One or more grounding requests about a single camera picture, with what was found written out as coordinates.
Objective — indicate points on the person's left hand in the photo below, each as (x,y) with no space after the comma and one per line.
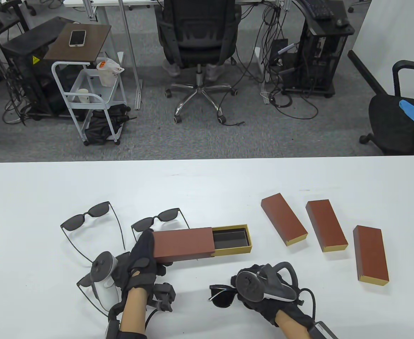
(139,265)

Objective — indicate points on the person's right hand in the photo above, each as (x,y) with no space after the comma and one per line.
(263,309)

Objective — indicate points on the black sunglasses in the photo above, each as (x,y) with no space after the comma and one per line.
(74,222)
(224,298)
(85,280)
(143,224)

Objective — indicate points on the brown storage box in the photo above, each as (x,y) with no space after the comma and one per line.
(283,217)
(325,224)
(182,243)
(371,252)

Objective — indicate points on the person's right forearm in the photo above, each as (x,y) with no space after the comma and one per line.
(291,328)

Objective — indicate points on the person's left forearm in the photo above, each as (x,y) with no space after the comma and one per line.
(132,310)

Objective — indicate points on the grey hand controller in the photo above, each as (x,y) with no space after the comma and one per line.
(102,265)
(249,286)

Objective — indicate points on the black wrist battery box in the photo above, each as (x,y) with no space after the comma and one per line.
(111,330)
(321,332)

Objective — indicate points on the black bag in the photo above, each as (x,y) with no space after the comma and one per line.
(99,129)

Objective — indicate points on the white paper cup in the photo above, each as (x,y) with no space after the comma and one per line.
(83,96)

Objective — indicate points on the white rolling cart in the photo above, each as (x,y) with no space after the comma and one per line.
(93,83)

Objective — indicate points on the white plastic bag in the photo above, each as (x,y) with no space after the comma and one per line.
(106,76)

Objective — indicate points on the brown wooden board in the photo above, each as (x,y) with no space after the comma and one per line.
(86,53)

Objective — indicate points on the black computer case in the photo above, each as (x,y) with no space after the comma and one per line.
(26,74)

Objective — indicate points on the black fabric armchair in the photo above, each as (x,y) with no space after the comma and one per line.
(390,120)

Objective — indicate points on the white smartphone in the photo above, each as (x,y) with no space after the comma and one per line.
(77,38)

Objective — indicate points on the black mesh office chair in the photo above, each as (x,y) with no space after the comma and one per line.
(199,35)

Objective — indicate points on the white desk leg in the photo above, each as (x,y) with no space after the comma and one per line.
(258,58)

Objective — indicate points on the black computer tower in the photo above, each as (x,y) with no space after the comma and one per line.
(316,63)

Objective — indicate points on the black power box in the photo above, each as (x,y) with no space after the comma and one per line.
(279,47)

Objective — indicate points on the white desk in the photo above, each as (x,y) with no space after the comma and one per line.
(104,3)

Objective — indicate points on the black desk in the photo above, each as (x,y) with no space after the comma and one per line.
(10,26)

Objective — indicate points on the white board panel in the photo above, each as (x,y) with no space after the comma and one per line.
(397,35)

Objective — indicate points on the black keyboard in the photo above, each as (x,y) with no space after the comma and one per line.
(318,9)

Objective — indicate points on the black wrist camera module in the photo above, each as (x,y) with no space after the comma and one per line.
(162,295)

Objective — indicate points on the aluminium frame post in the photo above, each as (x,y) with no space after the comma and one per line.
(91,10)
(130,53)

